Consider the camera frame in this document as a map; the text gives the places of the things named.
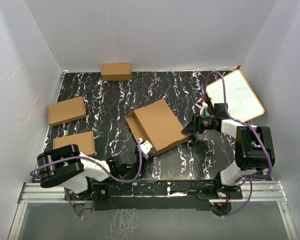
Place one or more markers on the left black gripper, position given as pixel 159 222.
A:
pixel 136 151

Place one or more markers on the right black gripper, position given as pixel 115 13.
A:
pixel 195 125

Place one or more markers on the large cardboard box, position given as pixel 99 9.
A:
pixel 157 124

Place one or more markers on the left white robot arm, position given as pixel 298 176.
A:
pixel 70 168

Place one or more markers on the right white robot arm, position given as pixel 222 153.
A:
pixel 254 155

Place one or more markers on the folded cardboard box front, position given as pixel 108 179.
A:
pixel 85 142

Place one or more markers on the folded cardboard box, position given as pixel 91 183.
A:
pixel 116 72
pixel 85 142
pixel 66 111

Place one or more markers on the folded cardboard box left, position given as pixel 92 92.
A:
pixel 66 111

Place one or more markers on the folded cardboard box back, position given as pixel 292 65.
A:
pixel 116 72

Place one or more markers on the white board yellow rim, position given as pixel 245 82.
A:
pixel 242 102

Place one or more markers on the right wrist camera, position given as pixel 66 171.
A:
pixel 200 107

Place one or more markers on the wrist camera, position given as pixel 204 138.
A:
pixel 200 107
pixel 146 147

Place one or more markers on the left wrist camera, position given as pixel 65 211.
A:
pixel 146 147

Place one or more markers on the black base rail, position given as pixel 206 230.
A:
pixel 201 195

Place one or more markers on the aluminium frame rail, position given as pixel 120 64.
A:
pixel 261 214

